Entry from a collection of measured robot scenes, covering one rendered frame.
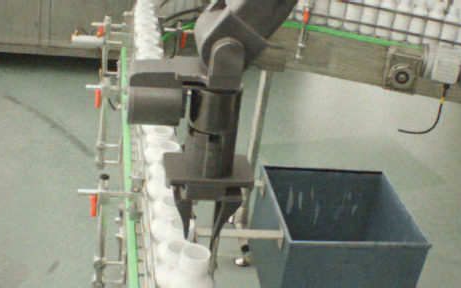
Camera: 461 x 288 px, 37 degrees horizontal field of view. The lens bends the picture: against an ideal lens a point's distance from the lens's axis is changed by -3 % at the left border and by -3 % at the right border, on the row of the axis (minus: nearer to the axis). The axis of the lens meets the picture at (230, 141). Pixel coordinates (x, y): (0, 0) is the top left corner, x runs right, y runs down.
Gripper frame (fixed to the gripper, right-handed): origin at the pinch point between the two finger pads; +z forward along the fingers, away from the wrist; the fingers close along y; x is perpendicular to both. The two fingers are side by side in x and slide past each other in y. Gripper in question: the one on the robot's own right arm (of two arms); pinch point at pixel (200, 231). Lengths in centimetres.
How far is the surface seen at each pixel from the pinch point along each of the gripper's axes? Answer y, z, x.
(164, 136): 1.0, 7.1, -39.3
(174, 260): 2.1, 8.0, -4.7
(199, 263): -0.1, 3.9, 1.4
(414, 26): -98, 18, -157
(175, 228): 1.5, 6.9, -10.7
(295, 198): -35, 38, -69
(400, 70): -90, 30, -144
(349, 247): -38, 30, -38
